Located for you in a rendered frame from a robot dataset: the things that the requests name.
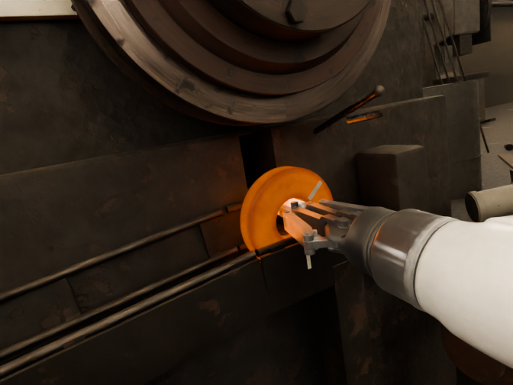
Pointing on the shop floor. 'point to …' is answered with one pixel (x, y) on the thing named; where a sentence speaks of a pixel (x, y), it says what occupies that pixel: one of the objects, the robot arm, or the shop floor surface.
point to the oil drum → (462, 134)
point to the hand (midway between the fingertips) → (288, 207)
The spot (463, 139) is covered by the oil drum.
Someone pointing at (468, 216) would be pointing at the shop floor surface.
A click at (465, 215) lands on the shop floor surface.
